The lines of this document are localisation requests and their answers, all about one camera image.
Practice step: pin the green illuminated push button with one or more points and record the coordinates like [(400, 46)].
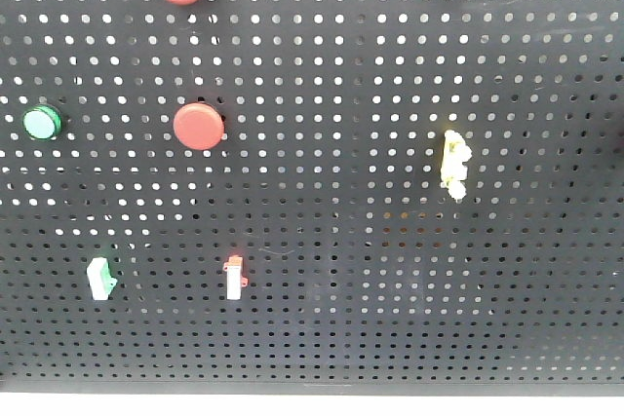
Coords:
[(42, 122)]

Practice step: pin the black perforated pegboard panel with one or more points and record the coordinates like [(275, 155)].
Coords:
[(365, 276)]

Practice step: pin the red white rocker switch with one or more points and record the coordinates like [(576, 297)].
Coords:
[(233, 268)]

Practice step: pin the yellow toggle switch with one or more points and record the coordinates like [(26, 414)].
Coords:
[(454, 171)]

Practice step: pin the green white rocker switch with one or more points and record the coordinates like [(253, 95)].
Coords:
[(101, 282)]

